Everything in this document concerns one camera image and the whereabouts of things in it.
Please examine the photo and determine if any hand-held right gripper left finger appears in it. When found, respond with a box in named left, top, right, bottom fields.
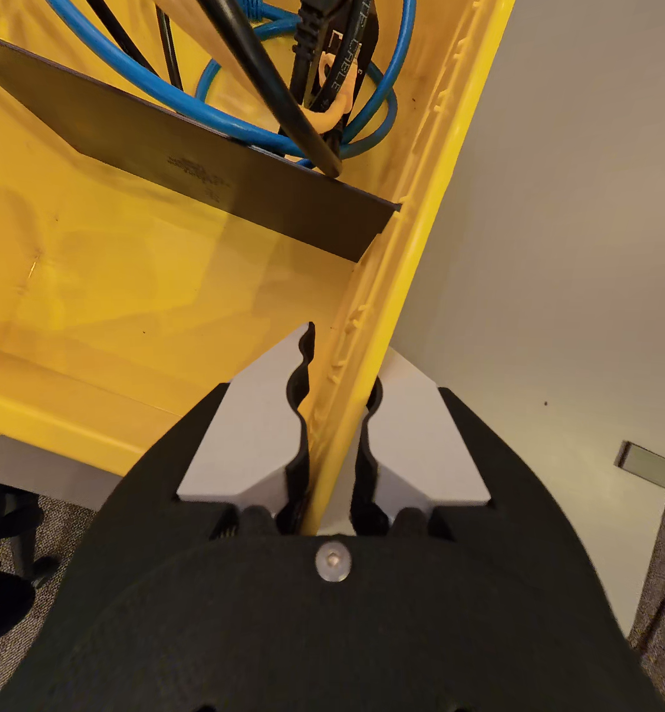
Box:
left=177, top=322, right=316, bottom=526

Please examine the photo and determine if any yellow ethernet cable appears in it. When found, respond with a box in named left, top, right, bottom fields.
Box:
left=304, top=53, right=361, bottom=135

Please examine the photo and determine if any person's black office chair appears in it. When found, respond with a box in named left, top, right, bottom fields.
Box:
left=0, top=478, right=62, bottom=707

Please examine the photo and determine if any black ethernet cable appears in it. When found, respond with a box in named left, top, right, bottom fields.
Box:
left=85, top=0, right=380, bottom=179

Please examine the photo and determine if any black bin divider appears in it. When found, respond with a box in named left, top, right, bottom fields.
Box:
left=0, top=30, right=402, bottom=263

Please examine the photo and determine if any yellow plastic bin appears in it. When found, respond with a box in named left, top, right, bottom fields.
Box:
left=0, top=0, right=517, bottom=536

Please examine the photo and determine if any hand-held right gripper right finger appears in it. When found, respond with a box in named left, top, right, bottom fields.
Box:
left=350, top=345, right=491, bottom=532

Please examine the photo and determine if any blue ethernet cable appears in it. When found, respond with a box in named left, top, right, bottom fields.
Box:
left=46, top=0, right=417, bottom=168

